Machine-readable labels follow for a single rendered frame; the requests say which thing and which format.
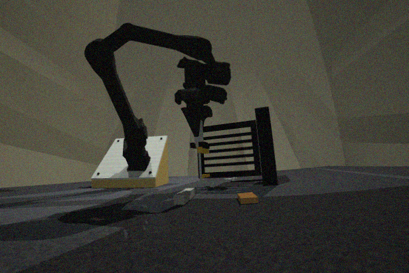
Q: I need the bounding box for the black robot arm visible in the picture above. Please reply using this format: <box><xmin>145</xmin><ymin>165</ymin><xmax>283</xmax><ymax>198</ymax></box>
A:
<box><xmin>84</xmin><ymin>23</ymin><xmax>232</xmax><ymax>171</ymax></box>

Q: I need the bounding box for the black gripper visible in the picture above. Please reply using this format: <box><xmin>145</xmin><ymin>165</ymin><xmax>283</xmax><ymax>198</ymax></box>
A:
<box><xmin>175</xmin><ymin>77</ymin><xmax>212</xmax><ymax>137</ymax></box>

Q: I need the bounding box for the black slatted rack door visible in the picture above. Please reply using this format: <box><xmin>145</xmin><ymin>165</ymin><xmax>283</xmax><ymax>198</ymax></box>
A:
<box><xmin>190</xmin><ymin>106</ymin><xmax>278</xmax><ymax>187</ymax></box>

